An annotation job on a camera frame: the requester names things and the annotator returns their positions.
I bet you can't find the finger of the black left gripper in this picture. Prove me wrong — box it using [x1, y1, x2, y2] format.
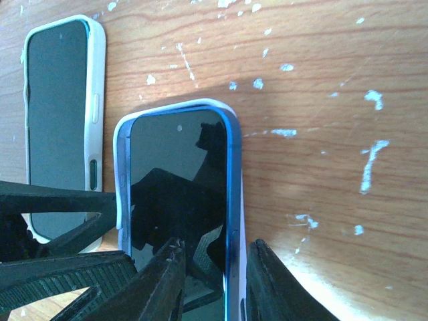
[1, 181, 116, 259]
[1, 251, 136, 313]

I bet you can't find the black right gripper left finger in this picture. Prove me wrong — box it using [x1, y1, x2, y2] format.
[53, 237, 186, 320]

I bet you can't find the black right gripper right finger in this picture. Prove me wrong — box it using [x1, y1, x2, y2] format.
[246, 239, 337, 320]

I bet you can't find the lavender phone case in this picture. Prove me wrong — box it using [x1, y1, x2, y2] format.
[113, 98, 247, 320]

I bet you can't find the blue phone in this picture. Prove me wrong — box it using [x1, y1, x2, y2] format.
[121, 106, 232, 320]

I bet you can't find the teal green phone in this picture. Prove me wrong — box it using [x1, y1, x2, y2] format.
[27, 20, 88, 190]

